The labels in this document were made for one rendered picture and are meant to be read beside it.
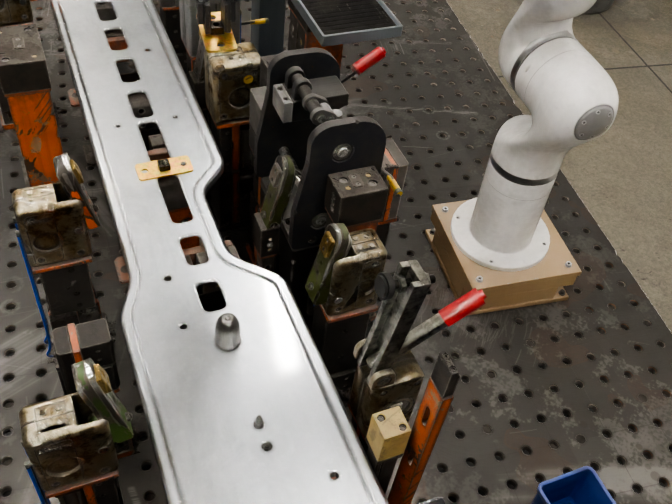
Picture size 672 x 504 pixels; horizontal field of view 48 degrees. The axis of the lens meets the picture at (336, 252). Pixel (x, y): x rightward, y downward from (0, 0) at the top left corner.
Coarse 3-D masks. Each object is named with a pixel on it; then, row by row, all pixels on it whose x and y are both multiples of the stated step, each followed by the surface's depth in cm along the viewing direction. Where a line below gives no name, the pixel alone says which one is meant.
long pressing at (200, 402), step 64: (64, 0) 145; (128, 0) 147; (128, 128) 121; (192, 128) 123; (128, 192) 111; (192, 192) 113; (128, 256) 103; (128, 320) 96; (192, 320) 97; (256, 320) 98; (192, 384) 90; (256, 384) 91; (320, 384) 92; (192, 448) 85; (256, 448) 85; (320, 448) 86
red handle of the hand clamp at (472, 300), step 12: (456, 300) 86; (468, 300) 85; (480, 300) 85; (444, 312) 85; (456, 312) 85; (468, 312) 85; (420, 324) 86; (432, 324) 86; (444, 324) 86; (408, 336) 86; (420, 336) 86; (408, 348) 86; (372, 360) 87
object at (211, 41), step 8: (216, 16) 94; (216, 24) 92; (216, 32) 91; (224, 32) 92; (232, 32) 92; (208, 40) 91; (216, 40) 91; (224, 40) 91; (232, 40) 91; (208, 48) 90; (216, 48) 90; (224, 48) 90; (232, 48) 90
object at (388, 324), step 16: (384, 272) 76; (400, 272) 78; (416, 272) 77; (384, 288) 75; (400, 288) 77; (416, 288) 76; (384, 304) 81; (400, 304) 80; (416, 304) 78; (384, 320) 83; (400, 320) 79; (368, 336) 86; (384, 336) 84; (400, 336) 82; (368, 352) 87; (384, 352) 83; (384, 368) 86; (368, 384) 87
